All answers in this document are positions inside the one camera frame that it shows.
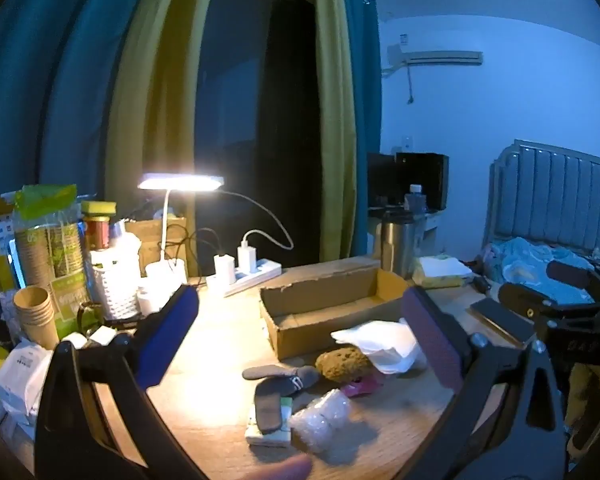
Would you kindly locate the white desk lamp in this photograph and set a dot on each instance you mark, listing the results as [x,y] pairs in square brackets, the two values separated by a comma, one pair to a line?
[180,181]

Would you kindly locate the person's left hand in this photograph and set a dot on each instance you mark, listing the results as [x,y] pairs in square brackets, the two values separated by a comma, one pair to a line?
[280,471]

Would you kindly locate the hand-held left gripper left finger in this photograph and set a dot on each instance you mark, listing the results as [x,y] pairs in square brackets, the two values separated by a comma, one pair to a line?
[172,335]

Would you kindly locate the light blue blanket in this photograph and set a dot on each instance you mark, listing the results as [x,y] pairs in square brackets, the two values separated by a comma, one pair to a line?
[525,260]

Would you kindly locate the yellow green curtain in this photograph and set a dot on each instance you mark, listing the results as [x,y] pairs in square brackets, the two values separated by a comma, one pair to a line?
[335,110]
[150,85]

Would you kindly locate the steel tumbler with black lid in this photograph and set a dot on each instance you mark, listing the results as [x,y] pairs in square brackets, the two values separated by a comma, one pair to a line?
[395,245]

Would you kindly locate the brown paper bag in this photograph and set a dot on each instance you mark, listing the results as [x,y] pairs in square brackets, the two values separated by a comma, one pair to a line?
[150,235]

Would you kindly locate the yellow green sponge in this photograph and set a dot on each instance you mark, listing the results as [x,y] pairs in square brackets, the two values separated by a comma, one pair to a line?
[99,208]

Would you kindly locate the clear water bottle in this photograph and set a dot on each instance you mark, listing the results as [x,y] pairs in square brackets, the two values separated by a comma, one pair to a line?
[415,202]

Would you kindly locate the white tissue packet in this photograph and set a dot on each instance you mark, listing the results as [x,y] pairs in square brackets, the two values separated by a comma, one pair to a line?
[22,375]

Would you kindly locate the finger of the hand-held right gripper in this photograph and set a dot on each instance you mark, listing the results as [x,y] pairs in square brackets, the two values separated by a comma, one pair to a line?
[567,271]
[522,300]

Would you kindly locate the dark shoe insole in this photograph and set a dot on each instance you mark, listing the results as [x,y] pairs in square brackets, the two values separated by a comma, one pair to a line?
[270,372]
[269,410]

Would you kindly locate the clear bag of cotton swabs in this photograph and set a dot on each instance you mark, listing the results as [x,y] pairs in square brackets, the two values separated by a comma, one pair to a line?
[320,420]

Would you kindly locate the glass jar with red label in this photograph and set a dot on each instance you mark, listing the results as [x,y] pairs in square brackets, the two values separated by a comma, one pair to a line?
[97,234]

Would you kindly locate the white air conditioner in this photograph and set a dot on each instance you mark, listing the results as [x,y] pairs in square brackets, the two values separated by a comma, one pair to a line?
[440,56]

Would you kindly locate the dark window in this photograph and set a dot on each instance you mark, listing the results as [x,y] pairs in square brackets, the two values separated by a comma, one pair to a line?
[260,85]

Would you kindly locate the short white charger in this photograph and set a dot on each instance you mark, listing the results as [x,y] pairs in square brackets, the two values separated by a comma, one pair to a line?
[224,269]

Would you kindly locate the stack of brown paper cups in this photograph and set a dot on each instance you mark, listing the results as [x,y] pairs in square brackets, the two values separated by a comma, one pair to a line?
[35,315]

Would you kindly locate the white paper roll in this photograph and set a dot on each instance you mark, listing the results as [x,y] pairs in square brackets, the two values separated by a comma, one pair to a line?
[150,300]

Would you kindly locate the dark phone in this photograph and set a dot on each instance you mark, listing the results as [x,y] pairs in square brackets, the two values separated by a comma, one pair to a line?
[505,322]

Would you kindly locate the blue curtain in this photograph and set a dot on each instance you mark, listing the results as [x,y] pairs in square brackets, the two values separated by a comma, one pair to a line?
[55,85]
[367,60]

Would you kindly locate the grey padded headboard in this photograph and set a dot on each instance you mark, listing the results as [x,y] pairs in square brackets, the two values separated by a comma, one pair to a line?
[550,195]

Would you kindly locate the white power strip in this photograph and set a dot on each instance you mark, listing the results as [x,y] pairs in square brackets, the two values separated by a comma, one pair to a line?
[260,272]

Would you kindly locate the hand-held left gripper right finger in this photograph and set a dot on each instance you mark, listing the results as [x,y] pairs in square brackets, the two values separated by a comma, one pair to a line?
[430,340]

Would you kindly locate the white woven basket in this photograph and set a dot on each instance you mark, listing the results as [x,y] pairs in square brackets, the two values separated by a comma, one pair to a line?
[112,285]

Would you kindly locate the small white green box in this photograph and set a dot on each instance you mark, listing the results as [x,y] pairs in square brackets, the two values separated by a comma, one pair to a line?
[265,441]

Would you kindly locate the yellow tissue pack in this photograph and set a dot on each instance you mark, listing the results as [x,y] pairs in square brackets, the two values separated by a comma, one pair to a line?
[440,270]

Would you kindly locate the tall white charger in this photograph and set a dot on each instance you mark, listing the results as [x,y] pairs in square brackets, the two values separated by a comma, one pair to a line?
[246,257]

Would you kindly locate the brown sponge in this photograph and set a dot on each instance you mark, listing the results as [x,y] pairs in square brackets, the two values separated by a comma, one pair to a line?
[340,366]

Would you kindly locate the brown cardboard box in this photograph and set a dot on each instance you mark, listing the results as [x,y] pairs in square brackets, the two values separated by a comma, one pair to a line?
[320,285]

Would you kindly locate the pink fluffy cloth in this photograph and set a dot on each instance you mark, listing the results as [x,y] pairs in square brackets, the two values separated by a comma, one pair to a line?
[360,389]

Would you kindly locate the green paper cup package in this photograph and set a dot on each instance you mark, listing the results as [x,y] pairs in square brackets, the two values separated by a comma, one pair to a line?
[50,250]

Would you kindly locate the white paper towel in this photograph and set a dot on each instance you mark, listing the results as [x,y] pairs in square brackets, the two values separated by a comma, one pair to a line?
[380,340]

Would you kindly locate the black monitor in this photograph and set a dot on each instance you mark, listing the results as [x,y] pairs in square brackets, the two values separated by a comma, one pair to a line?
[420,180]

